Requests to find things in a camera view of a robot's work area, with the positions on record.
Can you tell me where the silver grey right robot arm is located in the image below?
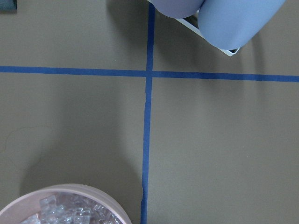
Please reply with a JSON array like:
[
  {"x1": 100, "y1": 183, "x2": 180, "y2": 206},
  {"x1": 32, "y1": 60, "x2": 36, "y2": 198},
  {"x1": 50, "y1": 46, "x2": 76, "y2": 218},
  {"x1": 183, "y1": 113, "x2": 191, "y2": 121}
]
[{"x1": 152, "y1": 0, "x2": 284, "y2": 50}]

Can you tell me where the pink bowl with ice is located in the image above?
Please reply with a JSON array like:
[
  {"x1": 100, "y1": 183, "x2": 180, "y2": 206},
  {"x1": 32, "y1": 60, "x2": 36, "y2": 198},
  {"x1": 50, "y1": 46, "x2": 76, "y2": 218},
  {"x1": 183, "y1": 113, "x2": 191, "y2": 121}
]
[{"x1": 0, "y1": 184, "x2": 132, "y2": 224}]

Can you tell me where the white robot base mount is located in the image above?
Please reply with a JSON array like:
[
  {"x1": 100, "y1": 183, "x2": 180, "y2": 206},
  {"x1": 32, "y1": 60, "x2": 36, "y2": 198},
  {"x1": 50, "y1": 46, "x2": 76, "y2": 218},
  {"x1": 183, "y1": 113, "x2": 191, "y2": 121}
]
[{"x1": 175, "y1": 10, "x2": 240, "y2": 56}]

